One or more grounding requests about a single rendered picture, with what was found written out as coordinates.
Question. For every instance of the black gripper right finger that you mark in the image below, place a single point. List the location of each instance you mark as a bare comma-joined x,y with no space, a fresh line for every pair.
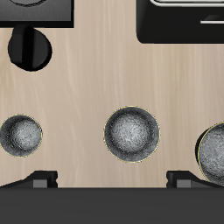
179,178

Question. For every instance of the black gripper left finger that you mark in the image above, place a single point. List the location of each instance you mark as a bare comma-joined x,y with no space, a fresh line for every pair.
43,178

